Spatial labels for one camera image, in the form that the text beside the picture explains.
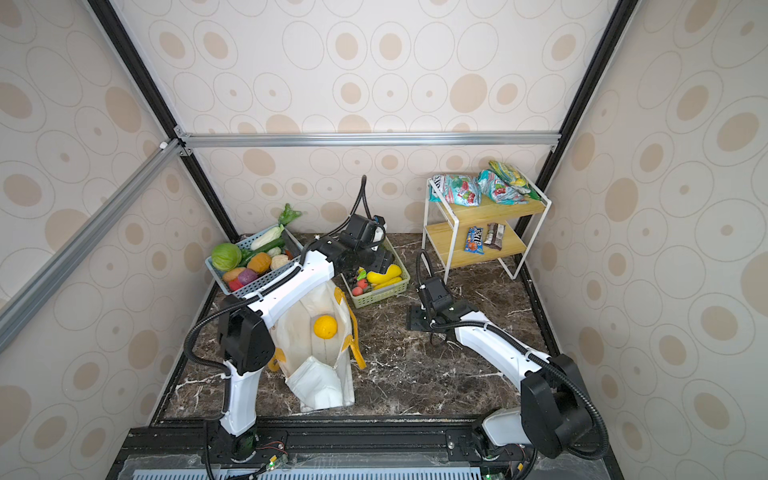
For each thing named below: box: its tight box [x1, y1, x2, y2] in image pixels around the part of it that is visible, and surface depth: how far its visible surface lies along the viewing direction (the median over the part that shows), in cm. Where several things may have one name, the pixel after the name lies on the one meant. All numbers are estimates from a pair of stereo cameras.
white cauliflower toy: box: [270, 254, 289, 271], surface depth 105 cm
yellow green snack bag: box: [488, 161, 542, 201], surface depth 81 cm
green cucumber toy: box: [239, 238, 285, 266], surface depth 111 cm
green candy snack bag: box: [429, 174, 480, 207], surface depth 85 cm
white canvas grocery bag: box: [268, 278, 367, 413], surface depth 81 cm
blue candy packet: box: [464, 226, 485, 255], surface depth 96 cm
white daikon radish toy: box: [250, 203, 302, 250], surface depth 112 cm
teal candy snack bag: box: [478, 170, 531, 205], surface depth 82 cm
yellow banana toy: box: [371, 276, 402, 291], surface depth 102 cm
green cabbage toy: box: [212, 242, 242, 271], surface depth 101 cm
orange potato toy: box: [247, 252, 271, 274], surface depth 103 cm
